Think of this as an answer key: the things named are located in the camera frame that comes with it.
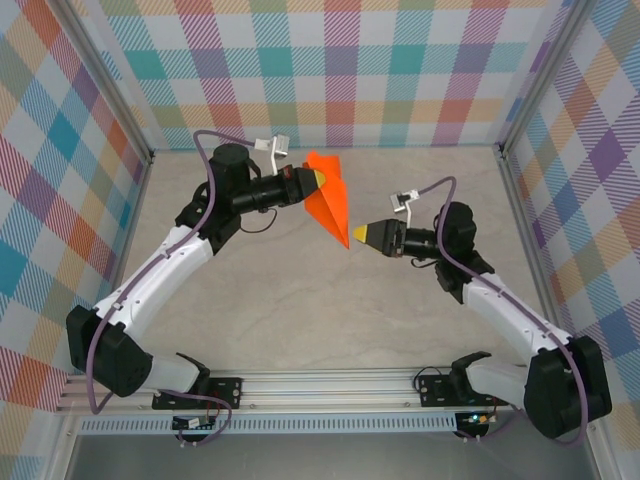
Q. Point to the orange cloth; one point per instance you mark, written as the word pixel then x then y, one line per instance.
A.
pixel 332 205

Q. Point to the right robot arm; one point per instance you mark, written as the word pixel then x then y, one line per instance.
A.
pixel 515 315

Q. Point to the grey metal sheet panel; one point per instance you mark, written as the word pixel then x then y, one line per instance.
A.
pixel 325 457

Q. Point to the circuit board with green light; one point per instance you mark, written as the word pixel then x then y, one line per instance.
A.
pixel 480 419

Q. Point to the black circuit board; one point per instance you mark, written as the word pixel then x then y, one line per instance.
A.
pixel 192 424

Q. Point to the aluminium side rail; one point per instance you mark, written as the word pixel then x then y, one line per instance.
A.
pixel 533 260
pixel 121 265

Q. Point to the aluminium front rail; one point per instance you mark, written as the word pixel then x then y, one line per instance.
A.
pixel 325 387

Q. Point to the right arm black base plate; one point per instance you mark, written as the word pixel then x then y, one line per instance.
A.
pixel 435 392

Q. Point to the aluminium corner post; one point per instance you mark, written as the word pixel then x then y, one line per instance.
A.
pixel 545 75
pixel 111 85

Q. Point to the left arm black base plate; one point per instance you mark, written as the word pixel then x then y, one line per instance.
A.
pixel 227 392

